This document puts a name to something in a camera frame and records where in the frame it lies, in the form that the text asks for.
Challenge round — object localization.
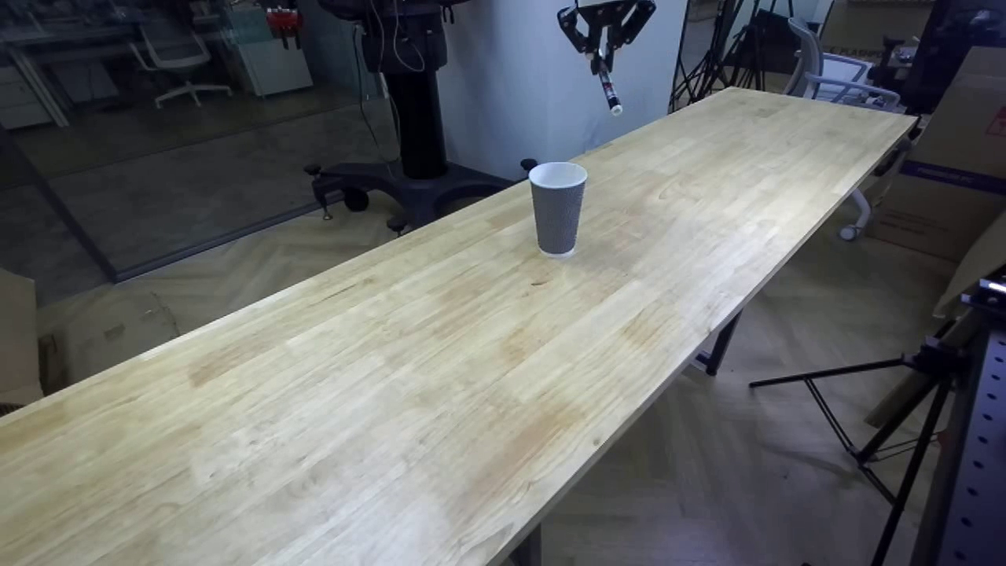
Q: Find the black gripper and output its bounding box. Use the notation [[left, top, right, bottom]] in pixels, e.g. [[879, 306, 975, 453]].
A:
[[553, 0, 660, 74]]

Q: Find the grey paper cup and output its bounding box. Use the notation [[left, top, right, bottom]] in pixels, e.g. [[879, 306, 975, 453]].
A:
[[526, 156, 591, 261]]

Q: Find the white chair base leg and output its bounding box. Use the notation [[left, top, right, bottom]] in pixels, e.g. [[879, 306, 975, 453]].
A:
[[837, 185, 879, 245]]

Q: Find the small red object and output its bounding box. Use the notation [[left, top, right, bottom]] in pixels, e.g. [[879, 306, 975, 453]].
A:
[[261, 3, 304, 44]]

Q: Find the dark tall background pillar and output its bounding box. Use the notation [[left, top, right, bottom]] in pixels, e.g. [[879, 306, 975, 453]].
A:
[[900, 0, 1006, 115]]

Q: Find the white cabinet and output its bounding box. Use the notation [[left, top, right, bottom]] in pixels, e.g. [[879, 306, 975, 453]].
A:
[[223, 28, 315, 100]]

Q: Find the black table leg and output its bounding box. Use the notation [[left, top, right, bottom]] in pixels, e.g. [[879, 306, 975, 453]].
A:
[[694, 312, 746, 376], [513, 528, 547, 566]]

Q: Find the large cardboard box purple stripe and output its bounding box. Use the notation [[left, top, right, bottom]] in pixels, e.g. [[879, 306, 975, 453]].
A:
[[874, 44, 1006, 263]]

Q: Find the white office chair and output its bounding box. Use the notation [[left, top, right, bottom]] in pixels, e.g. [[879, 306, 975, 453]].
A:
[[129, 13, 235, 113]]

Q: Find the tan cardboard flap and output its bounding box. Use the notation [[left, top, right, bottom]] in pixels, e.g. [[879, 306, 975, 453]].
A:
[[930, 215, 1006, 325]]

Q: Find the grey desk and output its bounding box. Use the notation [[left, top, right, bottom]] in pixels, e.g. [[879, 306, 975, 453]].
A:
[[0, 18, 143, 136]]

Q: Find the perforated metal panel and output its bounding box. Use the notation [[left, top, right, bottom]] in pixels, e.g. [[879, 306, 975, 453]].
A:
[[907, 270, 1006, 566]]

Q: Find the brown cardboard box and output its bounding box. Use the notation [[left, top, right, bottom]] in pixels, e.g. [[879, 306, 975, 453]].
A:
[[0, 266, 46, 413]]

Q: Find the black pedestal with wheeled base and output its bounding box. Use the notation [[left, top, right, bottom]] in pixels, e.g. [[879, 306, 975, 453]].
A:
[[304, 0, 539, 236]]

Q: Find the white metal chair frame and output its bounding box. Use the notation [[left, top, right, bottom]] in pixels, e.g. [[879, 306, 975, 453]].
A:
[[788, 18, 906, 113]]

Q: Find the black camera tripod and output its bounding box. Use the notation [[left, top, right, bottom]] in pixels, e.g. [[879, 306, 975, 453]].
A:
[[749, 312, 978, 566]]

